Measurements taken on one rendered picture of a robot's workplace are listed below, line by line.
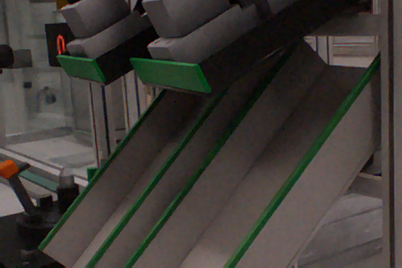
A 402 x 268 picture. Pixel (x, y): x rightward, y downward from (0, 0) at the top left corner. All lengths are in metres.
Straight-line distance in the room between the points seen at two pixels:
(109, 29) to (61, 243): 0.23
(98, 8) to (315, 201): 0.26
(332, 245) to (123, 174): 0.40
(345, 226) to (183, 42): 0.59
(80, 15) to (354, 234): 0.58
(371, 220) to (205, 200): 0.50
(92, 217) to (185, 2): 0.31
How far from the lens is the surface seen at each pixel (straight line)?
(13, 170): 0.88
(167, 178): 0.58
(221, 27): 0.48
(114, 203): 0.71
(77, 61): 0.60
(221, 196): 0.58
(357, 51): 6.03
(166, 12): 0.47
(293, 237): 0.48
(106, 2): 0.61
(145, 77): 0.53
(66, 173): 0.91
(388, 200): 0.50
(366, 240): 1.06
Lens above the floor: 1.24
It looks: 12 degrees down
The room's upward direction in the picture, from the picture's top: 4 degrees counter-clockwise
